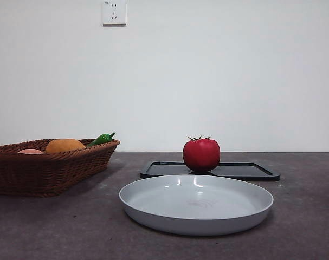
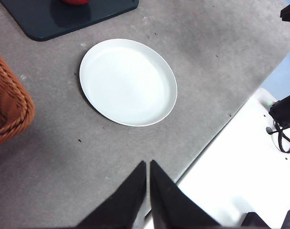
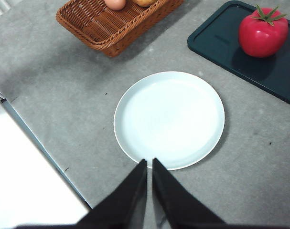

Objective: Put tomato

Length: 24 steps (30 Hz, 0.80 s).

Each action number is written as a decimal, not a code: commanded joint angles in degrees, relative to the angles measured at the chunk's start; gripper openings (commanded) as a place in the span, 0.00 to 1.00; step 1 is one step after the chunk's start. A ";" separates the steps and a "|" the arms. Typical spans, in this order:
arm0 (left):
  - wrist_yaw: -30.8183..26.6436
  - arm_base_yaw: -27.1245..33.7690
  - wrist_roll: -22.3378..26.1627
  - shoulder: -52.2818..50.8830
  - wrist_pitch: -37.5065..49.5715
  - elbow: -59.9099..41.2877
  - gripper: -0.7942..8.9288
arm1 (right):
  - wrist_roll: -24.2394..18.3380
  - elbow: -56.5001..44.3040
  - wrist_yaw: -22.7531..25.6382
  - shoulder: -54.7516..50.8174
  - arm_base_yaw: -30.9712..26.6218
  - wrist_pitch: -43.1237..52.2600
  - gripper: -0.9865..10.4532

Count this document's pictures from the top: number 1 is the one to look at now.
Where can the orange round fruit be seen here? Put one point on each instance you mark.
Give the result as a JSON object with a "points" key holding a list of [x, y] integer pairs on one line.
{"points": [[64, 145]]}

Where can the pink round vegetable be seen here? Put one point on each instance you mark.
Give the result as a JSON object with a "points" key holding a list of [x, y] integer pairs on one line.
{"points": [[30, 151]]}

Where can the green chili pepper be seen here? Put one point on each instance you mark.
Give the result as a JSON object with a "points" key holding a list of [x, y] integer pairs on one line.
{"points": [[100, 139]]}

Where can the red tomato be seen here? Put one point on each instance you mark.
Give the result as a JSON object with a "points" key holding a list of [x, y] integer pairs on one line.
{"points": [[200, 154]]}

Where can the grey round plate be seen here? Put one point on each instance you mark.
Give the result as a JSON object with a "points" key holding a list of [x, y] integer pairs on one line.
{"points": [[194, 205]]}

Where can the white wall socket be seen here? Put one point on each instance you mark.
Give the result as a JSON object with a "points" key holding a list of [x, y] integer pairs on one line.
{"points": [[114, 13]]}

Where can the brown wicker basket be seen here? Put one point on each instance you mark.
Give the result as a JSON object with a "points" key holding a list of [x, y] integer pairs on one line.
{"points": [[45, 173]]}

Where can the black rectangular tray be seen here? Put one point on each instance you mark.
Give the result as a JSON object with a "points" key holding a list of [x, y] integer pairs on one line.
{"points": [[248, 172]]}

